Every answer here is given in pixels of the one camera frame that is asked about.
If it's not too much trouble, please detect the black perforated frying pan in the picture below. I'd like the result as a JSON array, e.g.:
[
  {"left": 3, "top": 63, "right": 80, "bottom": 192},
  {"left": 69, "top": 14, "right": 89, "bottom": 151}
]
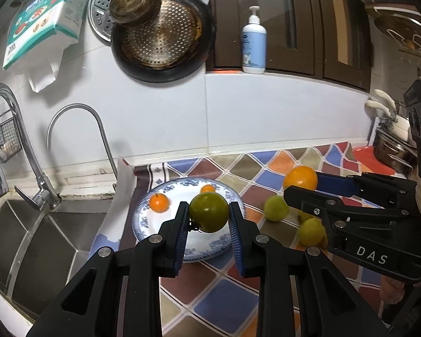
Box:
[{"left": 110, "top": 0, "right": 216, "bottom": 84}]

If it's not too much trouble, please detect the blue patterned white plate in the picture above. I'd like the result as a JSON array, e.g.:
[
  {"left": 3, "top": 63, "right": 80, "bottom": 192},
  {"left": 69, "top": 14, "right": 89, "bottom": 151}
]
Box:
[{"left": 131, "top": 177, "right": 246, "bottom": 263}]

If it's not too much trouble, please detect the teal paper towel pack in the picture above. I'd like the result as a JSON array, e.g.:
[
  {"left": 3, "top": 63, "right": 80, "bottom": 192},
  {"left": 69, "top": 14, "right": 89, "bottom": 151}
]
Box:
[{"left": 2, "top": 0, "right": 92, "bottom": 71}]

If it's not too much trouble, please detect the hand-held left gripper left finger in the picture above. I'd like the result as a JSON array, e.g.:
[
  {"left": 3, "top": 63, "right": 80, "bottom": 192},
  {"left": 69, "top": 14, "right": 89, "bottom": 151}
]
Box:
[{"left": 25, "top": 202, "right": 190, "bottom": 337}]

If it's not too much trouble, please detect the chrome pull-down faucet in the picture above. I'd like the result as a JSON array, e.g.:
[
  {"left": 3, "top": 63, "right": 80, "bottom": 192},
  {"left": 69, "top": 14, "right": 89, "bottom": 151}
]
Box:
[{"left": 0, "top": 82, "right": 62, "bottom": 211}]

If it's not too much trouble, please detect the white plastic bag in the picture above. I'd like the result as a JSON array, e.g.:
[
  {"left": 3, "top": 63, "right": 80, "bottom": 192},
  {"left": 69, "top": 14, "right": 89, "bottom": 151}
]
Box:
[{"left": 28, "top": 37, "right": 79, "bottom": 94}]

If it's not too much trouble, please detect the thin gooseneck faucet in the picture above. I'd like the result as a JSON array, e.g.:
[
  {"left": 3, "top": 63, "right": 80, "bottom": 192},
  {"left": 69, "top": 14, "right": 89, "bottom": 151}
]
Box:
[{"left": 47, "top": 103, "right": 118, "bottom": 183}]

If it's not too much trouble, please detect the colourful diamond patterned tablecloth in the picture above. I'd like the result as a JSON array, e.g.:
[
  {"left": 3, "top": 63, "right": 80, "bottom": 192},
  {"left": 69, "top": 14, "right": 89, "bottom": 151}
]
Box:
[{"left": 89, "top": 142, "right": 401, "bottom": 337}]

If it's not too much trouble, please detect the white handled pot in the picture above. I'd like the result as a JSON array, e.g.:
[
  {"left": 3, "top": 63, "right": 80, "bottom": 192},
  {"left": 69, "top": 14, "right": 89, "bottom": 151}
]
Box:
[{"left": 365, "top": 89, "right": 413, "bottom": 141}]

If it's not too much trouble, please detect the dark brown window frame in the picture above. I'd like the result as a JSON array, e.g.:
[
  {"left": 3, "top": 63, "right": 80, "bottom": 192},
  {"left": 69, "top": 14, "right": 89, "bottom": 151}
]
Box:
[{"left": 205, "top": 0, "right": 376, "bottom": 94}]

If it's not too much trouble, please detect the stainless steel sink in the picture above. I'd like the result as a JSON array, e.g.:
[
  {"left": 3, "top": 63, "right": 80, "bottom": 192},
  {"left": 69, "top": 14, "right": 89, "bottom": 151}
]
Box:
[{"left": 0, "top": 197, "right": 115, "bottom": 324}]

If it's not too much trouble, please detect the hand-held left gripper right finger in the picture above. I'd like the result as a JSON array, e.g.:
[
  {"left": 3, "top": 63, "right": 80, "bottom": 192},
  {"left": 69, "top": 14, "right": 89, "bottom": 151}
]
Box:
[{"left": 229, "top": 202, "right": 395, "bottom": 337}]

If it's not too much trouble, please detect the dark green citrus fruit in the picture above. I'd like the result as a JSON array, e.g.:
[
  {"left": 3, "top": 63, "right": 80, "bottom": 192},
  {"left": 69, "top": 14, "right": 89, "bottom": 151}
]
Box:
[{"left": 189, "top": 192, "right": 230, "bottom": 233}]

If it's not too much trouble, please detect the black wire basket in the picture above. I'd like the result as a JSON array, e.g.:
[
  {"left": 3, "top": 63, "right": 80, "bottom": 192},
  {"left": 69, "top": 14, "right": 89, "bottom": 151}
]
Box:
[{"left": 0, "top": 117, "right": 23, "bottom": 164}]

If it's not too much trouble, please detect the golden pot lid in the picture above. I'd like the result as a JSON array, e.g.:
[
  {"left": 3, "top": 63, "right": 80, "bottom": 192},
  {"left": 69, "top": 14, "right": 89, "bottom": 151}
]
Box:
[{"left": 374, "top": 14, "right": 421, "bottom": 57}]

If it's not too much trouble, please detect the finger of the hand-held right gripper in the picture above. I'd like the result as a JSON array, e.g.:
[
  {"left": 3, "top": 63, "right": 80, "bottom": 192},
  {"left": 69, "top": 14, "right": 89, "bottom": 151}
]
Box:
[
  {"left": 317, "top": 172, "right": 418, "bottom": 208},
  {"left": 283, "top": 186, "right": 413, "bottom": 243}
]

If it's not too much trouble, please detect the blue white pump bottle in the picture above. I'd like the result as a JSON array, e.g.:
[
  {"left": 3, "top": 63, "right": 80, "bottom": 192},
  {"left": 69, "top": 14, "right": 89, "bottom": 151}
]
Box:
[{"left": 241, "top": 6, "right": 268, "bottom": 75}]

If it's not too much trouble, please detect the yellow-green fruit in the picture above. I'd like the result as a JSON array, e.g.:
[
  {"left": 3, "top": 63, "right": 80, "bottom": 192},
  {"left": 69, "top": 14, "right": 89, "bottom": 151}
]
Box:
[
  {"left": 298, "top": 218, "right": 328, "bottom": 247},
  {"left": 264, "top": 196, "right": 290, "bottom": 222}
]

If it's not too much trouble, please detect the round steel steamer plate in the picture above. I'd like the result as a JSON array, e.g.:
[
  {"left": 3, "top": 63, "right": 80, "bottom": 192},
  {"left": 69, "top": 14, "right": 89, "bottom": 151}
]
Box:
[{"left": 88, "top": 0, "right": 213, "bottom": 43}]

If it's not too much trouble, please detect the stainless steel pot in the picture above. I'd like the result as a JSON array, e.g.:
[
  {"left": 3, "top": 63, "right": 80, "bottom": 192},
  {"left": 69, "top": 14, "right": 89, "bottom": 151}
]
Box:
[{"left": 372, "top": 126, "right": 420, "bottom": 176}]

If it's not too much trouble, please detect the large orange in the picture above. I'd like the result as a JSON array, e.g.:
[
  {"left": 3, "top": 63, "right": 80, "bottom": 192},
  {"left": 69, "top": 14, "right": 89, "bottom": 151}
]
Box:
[{"left": 283, "top": 166, "right": 318, "bottom": 192}]

